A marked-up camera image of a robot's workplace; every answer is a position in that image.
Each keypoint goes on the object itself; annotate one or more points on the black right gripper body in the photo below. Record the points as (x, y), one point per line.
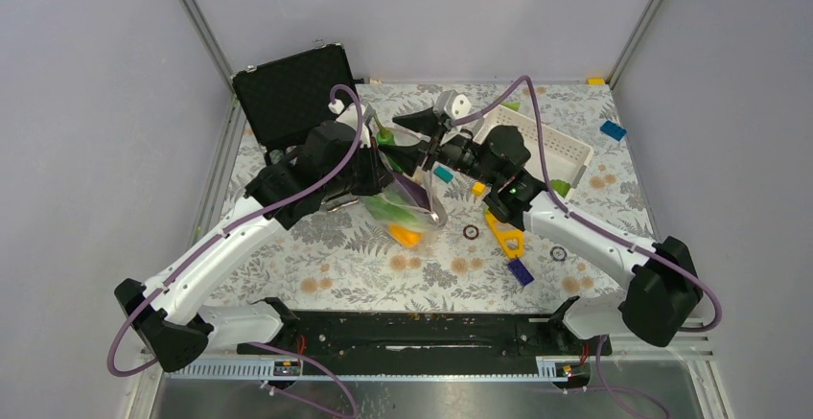
(454, 151)

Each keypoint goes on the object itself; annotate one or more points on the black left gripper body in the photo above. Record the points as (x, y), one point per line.
(360, 178)

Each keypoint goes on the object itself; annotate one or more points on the green cucumber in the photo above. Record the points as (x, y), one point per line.
(385, 136)

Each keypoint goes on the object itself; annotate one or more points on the white plastic basket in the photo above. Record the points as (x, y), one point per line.
(566, 157)

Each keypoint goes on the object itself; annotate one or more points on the green lettuce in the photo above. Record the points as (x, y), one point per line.
(387, 212)

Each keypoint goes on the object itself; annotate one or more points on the purple eggplant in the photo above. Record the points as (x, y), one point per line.
(415, 190)

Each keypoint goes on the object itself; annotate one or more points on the clear zip top bag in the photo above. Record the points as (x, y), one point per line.
(394, 192)

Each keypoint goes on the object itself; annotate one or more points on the yellow bell pepper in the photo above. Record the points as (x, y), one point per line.
(405, 237)

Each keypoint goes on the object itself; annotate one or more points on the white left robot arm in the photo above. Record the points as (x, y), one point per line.
(169, 311)

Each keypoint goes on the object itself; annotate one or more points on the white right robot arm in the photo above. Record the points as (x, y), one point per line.
(658, 281)

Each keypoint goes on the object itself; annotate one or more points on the small yellow toy block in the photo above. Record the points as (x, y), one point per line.
(478, 189)

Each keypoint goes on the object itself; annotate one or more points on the teal toy block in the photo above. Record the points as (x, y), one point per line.
(443, 174)

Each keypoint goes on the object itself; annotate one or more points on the black poker chip case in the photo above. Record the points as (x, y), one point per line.
(284, 99)

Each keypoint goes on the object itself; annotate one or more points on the green plastic piece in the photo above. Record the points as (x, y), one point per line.
(561, 187)

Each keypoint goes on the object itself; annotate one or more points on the yellow triangular plastic tool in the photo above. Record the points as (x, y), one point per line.
(509, 238)

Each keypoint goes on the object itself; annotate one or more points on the floral table mat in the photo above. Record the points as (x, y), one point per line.
(341, 259)

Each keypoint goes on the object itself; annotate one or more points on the blue toy brick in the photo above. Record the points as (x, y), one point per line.
(613, 130)

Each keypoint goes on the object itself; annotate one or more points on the purple toy brick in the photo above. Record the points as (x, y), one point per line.
(520, 272)

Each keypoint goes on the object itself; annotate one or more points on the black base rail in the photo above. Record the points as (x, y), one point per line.
(400, 343)

